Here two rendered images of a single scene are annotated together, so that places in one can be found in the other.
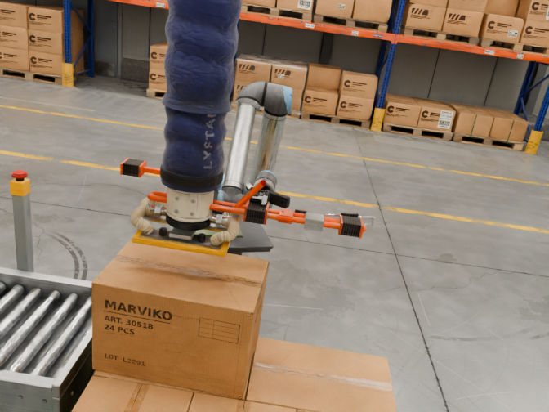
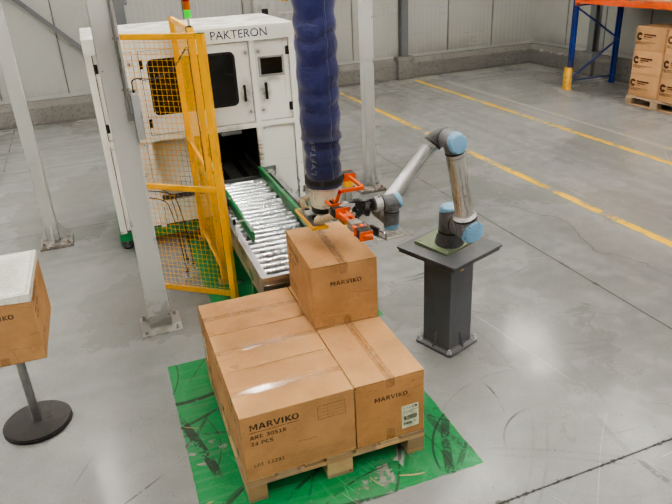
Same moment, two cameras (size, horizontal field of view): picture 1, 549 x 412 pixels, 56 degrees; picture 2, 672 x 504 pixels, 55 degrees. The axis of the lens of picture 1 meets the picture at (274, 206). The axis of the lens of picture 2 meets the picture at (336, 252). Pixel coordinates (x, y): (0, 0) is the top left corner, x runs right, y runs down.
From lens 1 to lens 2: 3.16 m
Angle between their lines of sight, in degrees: 63
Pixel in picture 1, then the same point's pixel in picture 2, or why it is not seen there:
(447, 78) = not seen: outside the picture
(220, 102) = (316, 136)
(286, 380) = (348, 337)
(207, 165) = (313, 173)
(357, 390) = (369, 364)
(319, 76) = not seen: outside the picture
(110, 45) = not seen: outside the picture
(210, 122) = (313, 147)
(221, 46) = (309, 103)
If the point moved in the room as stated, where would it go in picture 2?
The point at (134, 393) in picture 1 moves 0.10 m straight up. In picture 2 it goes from (286, 301) to (285, 287)
